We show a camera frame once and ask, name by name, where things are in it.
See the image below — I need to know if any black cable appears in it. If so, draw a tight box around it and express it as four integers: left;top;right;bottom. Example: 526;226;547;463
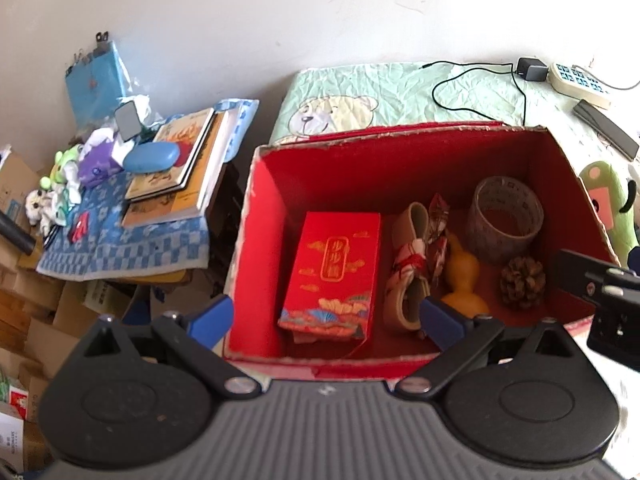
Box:
419;60;527;126

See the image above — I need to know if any grey power strip cable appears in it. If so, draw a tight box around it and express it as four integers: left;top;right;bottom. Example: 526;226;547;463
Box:
575;62;640;93

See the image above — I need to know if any black cylinder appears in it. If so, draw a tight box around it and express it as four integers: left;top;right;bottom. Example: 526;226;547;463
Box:
0;210;37;256

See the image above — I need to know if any pine cone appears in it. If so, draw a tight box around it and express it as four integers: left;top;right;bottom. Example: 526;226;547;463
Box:
500;256;547;309

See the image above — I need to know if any cream illustrated book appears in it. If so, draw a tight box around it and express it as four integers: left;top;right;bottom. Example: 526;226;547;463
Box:
125;107;217;201

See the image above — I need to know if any blue checkered cloth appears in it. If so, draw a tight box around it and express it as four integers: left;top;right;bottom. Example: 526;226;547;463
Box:
36;102;251;281

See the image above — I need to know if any small white plush toy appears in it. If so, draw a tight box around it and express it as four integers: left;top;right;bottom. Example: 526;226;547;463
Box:
25;187;68;226

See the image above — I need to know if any pink white cloth ribbon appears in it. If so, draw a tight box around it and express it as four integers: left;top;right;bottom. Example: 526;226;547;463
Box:
392;237;436;301

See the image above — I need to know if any pile of stacked cartons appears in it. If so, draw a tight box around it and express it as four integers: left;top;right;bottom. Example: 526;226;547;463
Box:
0;255;151;472

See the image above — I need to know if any light blue folded cloth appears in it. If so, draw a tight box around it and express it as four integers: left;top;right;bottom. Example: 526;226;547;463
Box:
215;99;261;163

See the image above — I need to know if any yellow gourd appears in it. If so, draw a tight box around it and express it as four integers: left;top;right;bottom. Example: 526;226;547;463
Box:
440;232;492;318

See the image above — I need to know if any red patterned packet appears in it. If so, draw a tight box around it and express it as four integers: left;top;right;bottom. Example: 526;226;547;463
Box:
427;192;451;286

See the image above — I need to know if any cream power strip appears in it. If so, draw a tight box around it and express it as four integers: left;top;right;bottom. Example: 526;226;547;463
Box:
547;61;613;110

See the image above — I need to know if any blue bag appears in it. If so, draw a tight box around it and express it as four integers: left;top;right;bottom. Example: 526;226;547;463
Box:
65;32;132;128

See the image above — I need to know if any small red printed box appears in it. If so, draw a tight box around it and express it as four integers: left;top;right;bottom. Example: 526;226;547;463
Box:
277;211;382;343

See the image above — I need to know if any blue glasses case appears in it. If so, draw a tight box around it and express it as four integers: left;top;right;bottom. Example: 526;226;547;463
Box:
122;141;181;172

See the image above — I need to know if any printed clear tape roll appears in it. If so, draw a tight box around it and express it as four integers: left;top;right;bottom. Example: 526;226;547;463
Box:
466;176;545;267

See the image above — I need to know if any green frog toy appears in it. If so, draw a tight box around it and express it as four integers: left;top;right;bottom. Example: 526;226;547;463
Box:
39;144;83;191

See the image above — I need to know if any green plush toy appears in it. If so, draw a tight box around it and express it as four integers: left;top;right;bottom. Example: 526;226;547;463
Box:
579;160;640;268

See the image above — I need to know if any small black mirror phone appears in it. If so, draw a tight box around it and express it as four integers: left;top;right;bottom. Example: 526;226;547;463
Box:
115;101;142;140

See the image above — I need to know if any small red toy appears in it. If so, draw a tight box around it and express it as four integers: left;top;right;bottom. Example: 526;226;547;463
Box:
69;211;92;241

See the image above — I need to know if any pastel printed bed sheet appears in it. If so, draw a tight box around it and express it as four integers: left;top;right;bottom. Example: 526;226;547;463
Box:
270;62;640;461

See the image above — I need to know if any black power adapter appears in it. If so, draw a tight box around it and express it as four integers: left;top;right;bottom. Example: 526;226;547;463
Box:
516;57;549;82

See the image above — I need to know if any stack of books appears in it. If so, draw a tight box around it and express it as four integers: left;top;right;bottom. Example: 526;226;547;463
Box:
121;112;230;227

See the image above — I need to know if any red cardboard box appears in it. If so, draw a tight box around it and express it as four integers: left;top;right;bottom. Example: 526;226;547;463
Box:
222;121;626;381

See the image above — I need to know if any brown cardboard box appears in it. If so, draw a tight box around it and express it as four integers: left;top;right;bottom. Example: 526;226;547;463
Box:
0;152;45;261

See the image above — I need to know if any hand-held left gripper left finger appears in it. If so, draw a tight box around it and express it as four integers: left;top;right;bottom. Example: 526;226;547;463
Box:
75;295;261;401

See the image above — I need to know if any purple plush toy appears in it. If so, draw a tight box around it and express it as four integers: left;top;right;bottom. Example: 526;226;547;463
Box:
77;142;123;183

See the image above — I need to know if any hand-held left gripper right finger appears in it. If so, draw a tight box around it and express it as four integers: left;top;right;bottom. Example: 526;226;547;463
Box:
397;297;576;401

